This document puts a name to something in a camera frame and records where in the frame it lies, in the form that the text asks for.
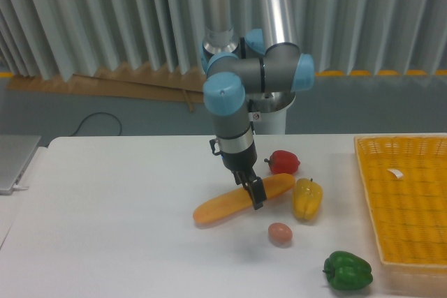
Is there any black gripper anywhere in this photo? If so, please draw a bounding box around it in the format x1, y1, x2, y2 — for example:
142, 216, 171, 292
210, 139, 266, 210

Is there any white paper tag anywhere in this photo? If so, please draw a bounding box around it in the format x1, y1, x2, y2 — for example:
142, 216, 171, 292
387, 168, 404, 179

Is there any brown cardboard sheet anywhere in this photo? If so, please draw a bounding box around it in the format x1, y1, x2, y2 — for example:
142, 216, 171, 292
7, 63, 205, 112

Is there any yellow woven basket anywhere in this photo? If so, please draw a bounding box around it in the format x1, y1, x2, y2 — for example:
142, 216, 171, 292
354, 135, 446, 271

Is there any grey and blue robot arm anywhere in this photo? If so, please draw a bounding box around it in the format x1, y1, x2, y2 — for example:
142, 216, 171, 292
202, 0, 314, 209

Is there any grey pleated curtain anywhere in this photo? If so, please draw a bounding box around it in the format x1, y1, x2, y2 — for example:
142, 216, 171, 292
1, 0, 446, 80

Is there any green bell pepper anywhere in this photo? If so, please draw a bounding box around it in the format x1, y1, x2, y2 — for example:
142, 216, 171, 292
323, 251, 374, 291

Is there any brown egg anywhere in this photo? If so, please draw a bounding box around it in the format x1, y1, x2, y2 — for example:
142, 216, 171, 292
268, 222, 293, 245

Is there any silver laptop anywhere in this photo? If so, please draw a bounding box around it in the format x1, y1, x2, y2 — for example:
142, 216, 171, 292
1, 135, 41, 195

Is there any red bell pepper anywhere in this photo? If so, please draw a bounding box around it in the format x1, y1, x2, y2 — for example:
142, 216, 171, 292
264, 150, 300, 174

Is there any long orange baguette bread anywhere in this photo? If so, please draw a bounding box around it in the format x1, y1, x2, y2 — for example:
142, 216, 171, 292
193, 173, 295, 225

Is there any yellow bell pepper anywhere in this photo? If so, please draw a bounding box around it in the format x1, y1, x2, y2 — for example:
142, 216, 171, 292
292, 178, 323, 221

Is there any black cable on floor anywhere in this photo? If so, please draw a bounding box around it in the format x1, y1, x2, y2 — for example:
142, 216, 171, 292
69, 112, 122, 137

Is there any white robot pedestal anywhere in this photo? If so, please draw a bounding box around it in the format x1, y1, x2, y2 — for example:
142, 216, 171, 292
247, 92, 295, 135

